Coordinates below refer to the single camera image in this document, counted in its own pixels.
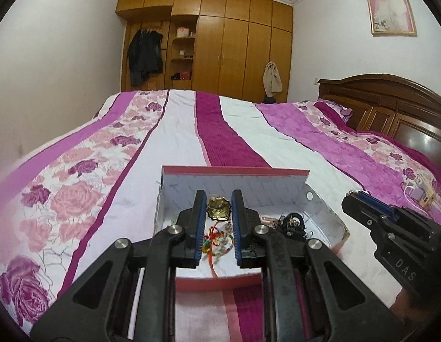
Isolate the black jewelry tangle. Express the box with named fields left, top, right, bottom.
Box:
left=277, top=212, right=309, bottom=240

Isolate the dark wooden headboard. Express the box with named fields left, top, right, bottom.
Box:
left=317, top=74, right=441, bottom=183

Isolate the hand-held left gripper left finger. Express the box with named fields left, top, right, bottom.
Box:
left=30, top=190, right=207, bottom=342

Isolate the gold pendant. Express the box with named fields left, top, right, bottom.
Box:
left=206, top=195, right=233, bottom=229

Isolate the red cardboard box white inside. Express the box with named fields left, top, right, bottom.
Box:
left=153, top=166, right=351, bottom=294

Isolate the framed wall picture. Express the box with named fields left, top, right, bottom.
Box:
left=365, top=0, right=418, bottom=37

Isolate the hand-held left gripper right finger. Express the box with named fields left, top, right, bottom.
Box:
left=231, top=190, right=403, bottom=342

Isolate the pink floral pillow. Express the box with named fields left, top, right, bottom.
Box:
left=314, top=100, right=355, bottom=122

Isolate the person's right hand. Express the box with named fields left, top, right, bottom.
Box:
left=391, top=285, right=431, bottom=314

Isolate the thin red string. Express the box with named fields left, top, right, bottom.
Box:
left=205, top=221, right=236, bottom=278

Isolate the black hanging jacket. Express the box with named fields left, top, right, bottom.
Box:
left=127, top=29, right=163, bottom=87

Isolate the wooden wardrobe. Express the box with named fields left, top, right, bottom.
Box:
left=116, top=0, right=294, bottom=104

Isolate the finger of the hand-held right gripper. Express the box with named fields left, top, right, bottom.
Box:
left=342, top=194, right=389, bottom=232
left=353, top=191, right=398, bottom=220

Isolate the pink floral bed blanket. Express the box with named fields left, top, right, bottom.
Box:
left=0, top=89, right=441, bottom=342

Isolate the beige hanging garment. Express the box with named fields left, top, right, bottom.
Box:
left=262, top=62, right=283, bottom=97

